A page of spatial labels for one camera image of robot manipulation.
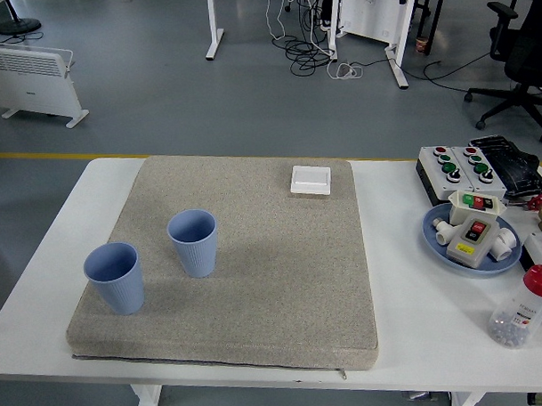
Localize blue ribbed cup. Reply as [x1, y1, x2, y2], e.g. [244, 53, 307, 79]
[82, 240, 147, 317]
[166, 208, 220, 280]

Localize grey-brown mat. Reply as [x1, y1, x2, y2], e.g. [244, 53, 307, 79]
[59, 147, 381, 381]

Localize blue plate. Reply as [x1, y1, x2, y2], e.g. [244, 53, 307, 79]
[421, 199, 524, 280]

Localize grey four-button control box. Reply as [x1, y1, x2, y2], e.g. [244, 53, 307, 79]
[417, 144, 477, 207]
[449, 144, 508, 202]

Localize white desk leg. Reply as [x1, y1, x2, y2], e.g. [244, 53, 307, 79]
[326, 0, 345, 62]
[382, 0, 422, 90]
[202, 0, 226, 61]

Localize white pipe fitting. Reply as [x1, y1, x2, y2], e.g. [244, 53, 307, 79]
[432, 217, 456, 248]
[489, 226, 520, 262]

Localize white panel heater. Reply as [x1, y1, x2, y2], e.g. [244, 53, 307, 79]
[335, 0, 416, 48]
[0, 38, 90, 132]

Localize white table leg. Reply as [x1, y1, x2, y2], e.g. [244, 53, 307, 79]
[129, 383, 163, 406]
[450, 390, 489, 406]

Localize black foot pedal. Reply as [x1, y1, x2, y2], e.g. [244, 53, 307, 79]
[467, 133, 542, 202]

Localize white box with red button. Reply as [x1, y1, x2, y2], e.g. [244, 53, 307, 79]
[520, 231, 542, 273]

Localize clear bottle with red cap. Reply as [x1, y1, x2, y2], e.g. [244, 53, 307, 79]
[485, 256, 542, 351]

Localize black office chair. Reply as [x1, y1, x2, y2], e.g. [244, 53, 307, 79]
[460, 0, 542, 147]

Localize black fan stand base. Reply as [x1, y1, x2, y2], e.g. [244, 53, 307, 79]
[0, 0, 43, 36]

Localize white wall switch panel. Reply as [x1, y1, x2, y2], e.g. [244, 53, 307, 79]
[288, 164, 334, 197]

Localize white coiled floor cable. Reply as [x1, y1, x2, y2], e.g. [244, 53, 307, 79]
[327, 60, 365, 82]

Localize black floor cables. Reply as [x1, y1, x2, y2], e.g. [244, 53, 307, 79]
[271, 0, 339, 77]

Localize white hanging cable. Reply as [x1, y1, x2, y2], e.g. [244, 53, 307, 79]
[263, 0, 288, 42]

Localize white green-red button switch box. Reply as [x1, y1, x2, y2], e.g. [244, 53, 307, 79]
[446, 188, 507, 227]

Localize grey red-black push-button switch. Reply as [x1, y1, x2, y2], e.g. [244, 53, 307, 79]
[444, 215, 499, 269]

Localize black floor cable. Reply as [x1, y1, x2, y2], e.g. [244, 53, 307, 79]
[421, 52, 495, 94]

